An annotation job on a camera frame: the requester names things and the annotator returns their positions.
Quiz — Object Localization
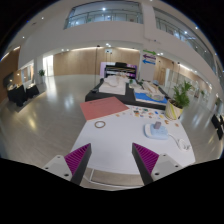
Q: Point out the brown tape ring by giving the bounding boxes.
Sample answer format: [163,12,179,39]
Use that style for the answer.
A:
[94,120,107,129]

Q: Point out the black display table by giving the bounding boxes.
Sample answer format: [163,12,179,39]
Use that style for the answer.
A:
[85,82,166,110]

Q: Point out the black draped table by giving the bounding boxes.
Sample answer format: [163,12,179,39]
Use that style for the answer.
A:
[7,85,39,107]

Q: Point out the white power strip cable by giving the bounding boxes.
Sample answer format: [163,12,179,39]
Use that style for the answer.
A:
[167,133,192,152]

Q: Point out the white architectural model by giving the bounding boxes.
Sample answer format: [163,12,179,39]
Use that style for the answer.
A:
[99,75,127,95]

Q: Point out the red paper sheet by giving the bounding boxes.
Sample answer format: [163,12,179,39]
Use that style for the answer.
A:
[80,97,128,121]

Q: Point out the black upright piano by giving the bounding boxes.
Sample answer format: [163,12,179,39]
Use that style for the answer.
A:
[104,62,137,79]

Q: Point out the colourful direction signs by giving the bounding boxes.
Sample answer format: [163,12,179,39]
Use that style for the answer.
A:
[143,50,156,65]

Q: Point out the small distant potted plant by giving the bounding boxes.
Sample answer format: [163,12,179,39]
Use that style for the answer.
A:
[38,69,45,83]

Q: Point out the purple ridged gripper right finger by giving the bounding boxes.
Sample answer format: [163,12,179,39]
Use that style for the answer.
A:
[131,142,183,186]

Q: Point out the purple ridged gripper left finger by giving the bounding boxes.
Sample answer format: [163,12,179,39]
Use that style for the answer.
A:
[43,143,93,186]

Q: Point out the potted green plant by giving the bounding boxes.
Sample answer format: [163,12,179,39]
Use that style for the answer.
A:
[165,81,192,120]

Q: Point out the grey charger plug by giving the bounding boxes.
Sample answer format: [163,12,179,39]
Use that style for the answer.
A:
[153,121,161,130]

